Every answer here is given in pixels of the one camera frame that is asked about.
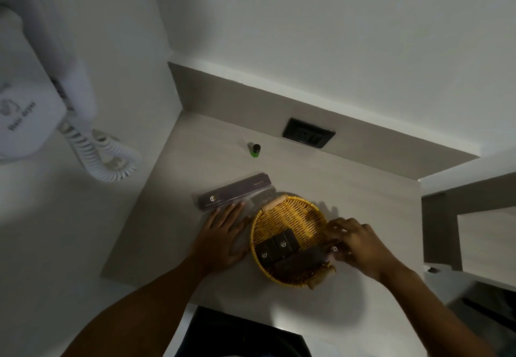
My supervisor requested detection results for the person's left hand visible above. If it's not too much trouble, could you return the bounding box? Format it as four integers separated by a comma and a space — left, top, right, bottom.
189, 201, 253, 277

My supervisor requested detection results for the person's right hand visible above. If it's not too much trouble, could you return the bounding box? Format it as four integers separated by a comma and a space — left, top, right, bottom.
322, 217, 404, 283

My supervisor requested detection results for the long dark box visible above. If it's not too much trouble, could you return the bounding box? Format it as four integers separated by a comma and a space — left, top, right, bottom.
277, 243, 340, 274
197, 173, 272, 212

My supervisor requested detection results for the person's right forearm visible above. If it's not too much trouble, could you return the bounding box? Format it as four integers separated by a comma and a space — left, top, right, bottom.
378, 261, 497, 357

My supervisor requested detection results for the person's left forearm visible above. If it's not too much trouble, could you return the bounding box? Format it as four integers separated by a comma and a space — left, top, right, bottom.
60, 257, 219, 357

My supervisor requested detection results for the clear plastic packet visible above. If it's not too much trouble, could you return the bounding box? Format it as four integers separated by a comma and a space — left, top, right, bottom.
249, 191, 280, 209

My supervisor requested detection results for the small dark box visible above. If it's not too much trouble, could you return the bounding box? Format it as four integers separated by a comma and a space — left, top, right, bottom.
256, 240, 280, 266
273, 230, 300, 257

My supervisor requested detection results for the yellow wicker basket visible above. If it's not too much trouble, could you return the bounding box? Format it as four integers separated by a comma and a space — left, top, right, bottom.
249, 193, 334, 290

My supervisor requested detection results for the person's dark clothing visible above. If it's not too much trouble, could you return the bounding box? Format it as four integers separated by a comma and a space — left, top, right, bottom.
176, 305, 314, 357

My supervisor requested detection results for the black wall socket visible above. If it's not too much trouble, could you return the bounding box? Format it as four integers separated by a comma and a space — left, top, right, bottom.
282, 117, 336, 149

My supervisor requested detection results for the grey wooden shelf frame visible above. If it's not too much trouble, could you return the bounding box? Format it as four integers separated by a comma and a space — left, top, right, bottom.
421, 170, 516, 291

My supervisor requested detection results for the white coiled cord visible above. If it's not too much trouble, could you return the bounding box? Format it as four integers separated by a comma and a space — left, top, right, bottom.
58, 120, 142, 183

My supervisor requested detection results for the white wall hair dryer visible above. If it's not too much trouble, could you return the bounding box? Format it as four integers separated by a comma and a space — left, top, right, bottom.
0, 3, 98, 165

